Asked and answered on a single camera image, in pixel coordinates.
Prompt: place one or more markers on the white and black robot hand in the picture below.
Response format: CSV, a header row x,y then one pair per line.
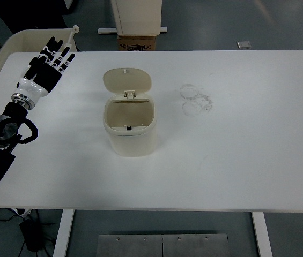
x,y
46,76

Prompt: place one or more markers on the cream lidded trash bin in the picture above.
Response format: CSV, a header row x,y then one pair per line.
x,y
132,144

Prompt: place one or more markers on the cream plastic crate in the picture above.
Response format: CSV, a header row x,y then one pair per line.
x,y
28,40

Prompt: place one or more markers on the person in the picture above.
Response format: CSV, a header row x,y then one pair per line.
x,y
33,13

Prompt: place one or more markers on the silver metal base bar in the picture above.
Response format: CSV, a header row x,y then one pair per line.
x,y
107,30

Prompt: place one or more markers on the brown cardboard box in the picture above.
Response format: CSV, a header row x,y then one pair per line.
x,y
136,44

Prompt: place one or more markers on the white power strip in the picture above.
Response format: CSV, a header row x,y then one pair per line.
x,y
23,212

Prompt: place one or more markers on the white table leg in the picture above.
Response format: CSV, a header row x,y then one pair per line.
x,y
262,235
63,233

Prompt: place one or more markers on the black power adapter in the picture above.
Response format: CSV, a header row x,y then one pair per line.
x,y
32,235

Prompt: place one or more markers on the small grey floor plate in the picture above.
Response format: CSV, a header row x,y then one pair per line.
x,y
244,44

